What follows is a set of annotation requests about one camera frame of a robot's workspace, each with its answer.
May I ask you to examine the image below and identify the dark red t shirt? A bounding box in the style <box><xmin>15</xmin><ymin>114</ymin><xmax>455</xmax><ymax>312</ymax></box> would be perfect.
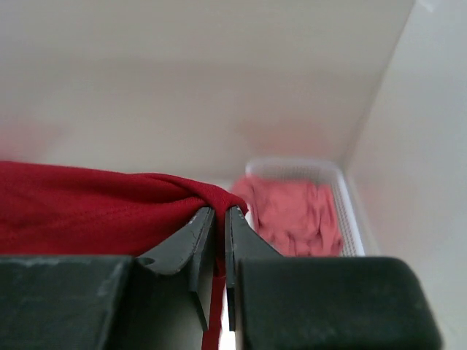
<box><xmin>1</xmin><ymin>161</ymin><xmax>247</xmax><ymax>349</ymax></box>

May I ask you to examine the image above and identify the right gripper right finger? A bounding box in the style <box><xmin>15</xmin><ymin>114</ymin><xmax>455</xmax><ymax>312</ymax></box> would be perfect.
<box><xmin>225</xmin><ymin>207</ymin><xmax>443</xmax><ymax>349</ymax></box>

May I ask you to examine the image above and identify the white plastic laundry basket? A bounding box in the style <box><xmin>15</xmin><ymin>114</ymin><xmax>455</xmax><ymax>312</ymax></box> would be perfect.
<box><xmin>245</xmin><ymin>157</ymin><xmax>366</xmax><ymax>257</ymax></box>

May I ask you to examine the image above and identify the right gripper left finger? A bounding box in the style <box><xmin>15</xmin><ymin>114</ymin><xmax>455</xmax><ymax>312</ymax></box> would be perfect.
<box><xmin>1</xmin><ymin>207</ymin><xmax>215</xmax><ymax>349</ymax></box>

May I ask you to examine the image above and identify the salmon pink t shirt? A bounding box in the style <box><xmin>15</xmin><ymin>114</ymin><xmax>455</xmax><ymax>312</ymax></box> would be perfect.
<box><xmin>231</xmin><ymin>175</ymin><xmax>344</xmax><ymax>257</ymax></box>

